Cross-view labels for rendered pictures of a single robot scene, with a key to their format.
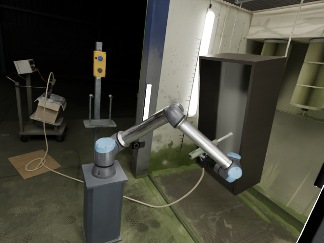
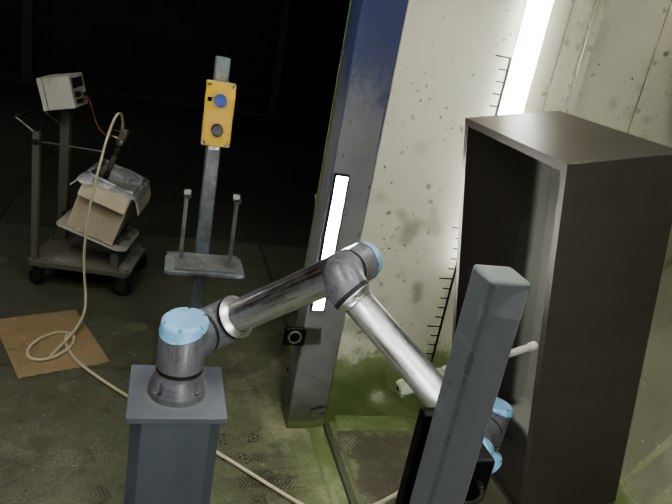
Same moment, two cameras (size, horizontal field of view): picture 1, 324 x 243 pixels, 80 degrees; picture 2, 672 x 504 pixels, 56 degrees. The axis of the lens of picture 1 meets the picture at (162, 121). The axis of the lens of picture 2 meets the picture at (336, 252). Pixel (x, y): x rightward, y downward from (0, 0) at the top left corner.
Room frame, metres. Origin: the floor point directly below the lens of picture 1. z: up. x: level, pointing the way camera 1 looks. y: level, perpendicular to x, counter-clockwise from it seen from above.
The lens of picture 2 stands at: (-0.30, -0.42, 1.87)
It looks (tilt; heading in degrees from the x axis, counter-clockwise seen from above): 20 degrees down; 13
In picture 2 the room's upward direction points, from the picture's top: 11 degrees clockwise
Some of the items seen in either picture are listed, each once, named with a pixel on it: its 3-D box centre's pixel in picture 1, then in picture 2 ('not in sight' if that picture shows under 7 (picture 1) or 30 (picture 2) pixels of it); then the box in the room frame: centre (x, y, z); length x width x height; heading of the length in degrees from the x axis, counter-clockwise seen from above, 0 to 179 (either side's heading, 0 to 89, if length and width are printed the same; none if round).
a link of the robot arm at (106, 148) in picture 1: (105, 150); (184, 339); (1.34, 0.41, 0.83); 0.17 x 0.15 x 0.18; 168
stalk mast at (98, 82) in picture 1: (97, 116); (202, 244); (2.15, 0.77, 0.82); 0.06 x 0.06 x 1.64; 31
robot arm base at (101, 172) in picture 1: (104, 166); (178, 377); (1.33, 0.41, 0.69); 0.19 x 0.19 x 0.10
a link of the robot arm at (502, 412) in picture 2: (232, 162); (490, 421); (1.29, -0.56, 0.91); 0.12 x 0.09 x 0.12; 168
